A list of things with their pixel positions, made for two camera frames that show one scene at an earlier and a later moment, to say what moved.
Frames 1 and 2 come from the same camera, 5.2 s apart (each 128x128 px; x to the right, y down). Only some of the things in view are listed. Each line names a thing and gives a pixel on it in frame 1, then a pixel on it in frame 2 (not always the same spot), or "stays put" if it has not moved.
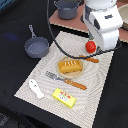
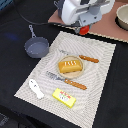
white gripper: x=104 y=26 → x=81 y=13
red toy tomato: x=90 y=46 → x=84 y=30
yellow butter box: x=64 y=97 stays put
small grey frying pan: x=36 y=46 stays put
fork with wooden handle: x=56 y=77 stays put
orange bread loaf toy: x=69 y=66 stays put
